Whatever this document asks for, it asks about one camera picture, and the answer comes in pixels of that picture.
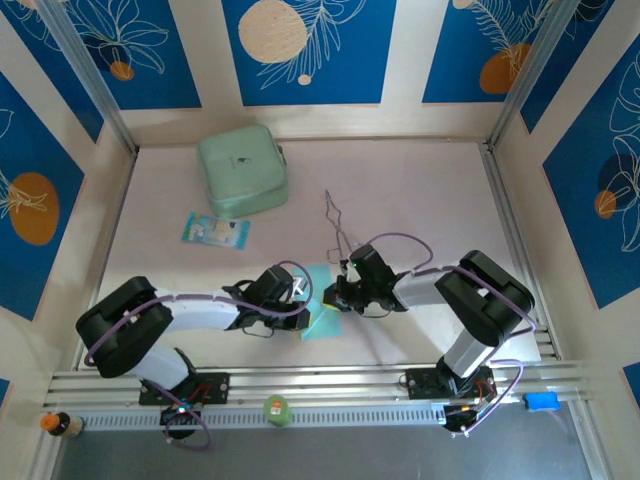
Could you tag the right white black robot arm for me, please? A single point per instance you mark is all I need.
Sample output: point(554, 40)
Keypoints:
point(420, 291)

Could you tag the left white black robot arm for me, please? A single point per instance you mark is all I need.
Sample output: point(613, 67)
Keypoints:
point(200, 312)

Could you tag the metal scissor tongs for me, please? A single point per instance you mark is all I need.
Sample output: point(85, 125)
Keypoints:
point(340, 231)

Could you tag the blue snack packet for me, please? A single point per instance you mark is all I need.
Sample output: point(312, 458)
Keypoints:
point(215, 231)

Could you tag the green bottle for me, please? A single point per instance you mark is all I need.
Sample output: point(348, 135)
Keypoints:
point(277, 411)

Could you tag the mint green zipper case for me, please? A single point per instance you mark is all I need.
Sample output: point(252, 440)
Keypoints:
point(240, 170)

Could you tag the left black connector hub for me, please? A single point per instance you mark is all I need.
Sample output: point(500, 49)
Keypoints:
point(177, 420)

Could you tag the black connector hub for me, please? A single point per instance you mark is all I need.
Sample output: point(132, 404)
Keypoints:
point(460, 419)
point(177, 420)

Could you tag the right black connector hub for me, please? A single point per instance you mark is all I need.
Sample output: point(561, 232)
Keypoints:
point(460, 419)

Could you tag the blue rectangular box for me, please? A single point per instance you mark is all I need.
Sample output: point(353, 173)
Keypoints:
point(540, 402)

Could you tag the brown bottle orange cap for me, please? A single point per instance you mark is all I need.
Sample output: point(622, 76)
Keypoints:
point(62, 425)

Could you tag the aluminium mounting rail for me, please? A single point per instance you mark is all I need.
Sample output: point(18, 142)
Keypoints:
point(325, 382)

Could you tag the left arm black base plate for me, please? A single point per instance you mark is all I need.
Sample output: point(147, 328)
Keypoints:
point(215, 387)

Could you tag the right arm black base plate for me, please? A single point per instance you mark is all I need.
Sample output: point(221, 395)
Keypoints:
point(422, 385)

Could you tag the aluminium side rail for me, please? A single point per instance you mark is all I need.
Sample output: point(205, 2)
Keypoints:
point(505, 210)

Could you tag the aluminium frame post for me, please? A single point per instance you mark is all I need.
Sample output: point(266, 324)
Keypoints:
point(85, 65)
point(530, 65)

